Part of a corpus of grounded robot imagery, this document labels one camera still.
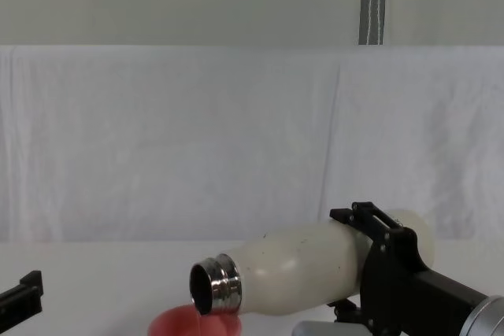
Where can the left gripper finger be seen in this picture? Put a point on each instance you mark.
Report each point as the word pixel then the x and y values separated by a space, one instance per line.
pixel 31 292

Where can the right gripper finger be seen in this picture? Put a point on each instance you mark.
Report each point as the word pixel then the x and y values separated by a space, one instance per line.
pixel 348 310
pixel 366 218

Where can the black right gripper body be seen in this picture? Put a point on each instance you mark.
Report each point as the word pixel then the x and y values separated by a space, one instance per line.
pixel 397 289

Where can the cream vacuum bottle steel neck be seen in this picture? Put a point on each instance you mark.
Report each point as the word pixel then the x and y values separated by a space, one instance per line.
pixel 295 269

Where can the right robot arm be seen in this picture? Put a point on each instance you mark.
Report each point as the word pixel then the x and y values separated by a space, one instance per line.
pixel 488 320

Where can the white table cloth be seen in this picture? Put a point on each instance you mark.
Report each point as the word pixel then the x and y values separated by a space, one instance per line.
pixel 98 285

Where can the pink plastic cup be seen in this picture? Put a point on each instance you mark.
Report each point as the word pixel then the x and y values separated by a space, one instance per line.
pixel 173 324

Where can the white wrinkled curtain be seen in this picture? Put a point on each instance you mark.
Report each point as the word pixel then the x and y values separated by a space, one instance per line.
pixel 177 147

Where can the grey striped post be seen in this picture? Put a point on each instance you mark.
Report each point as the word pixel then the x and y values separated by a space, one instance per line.
pixel 373 1

